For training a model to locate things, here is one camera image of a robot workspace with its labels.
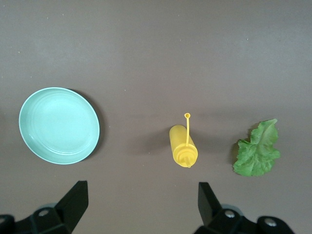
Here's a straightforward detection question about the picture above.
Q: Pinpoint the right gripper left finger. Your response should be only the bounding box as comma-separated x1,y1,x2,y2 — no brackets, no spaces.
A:
0,180,89,234

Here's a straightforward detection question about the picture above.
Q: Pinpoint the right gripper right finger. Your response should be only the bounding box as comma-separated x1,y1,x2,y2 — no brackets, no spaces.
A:
196,182,297,234

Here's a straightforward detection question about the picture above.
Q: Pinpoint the green lettuce leaf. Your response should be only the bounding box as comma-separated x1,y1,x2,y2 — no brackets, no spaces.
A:
233,118,281,177

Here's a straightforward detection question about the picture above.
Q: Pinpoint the yellow mustard squeeze bottle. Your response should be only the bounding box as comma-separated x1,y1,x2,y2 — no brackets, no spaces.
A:
169,112,199,169

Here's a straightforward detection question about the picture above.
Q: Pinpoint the mint green round plate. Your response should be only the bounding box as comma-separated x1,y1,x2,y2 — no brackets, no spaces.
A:
18,87,100,165

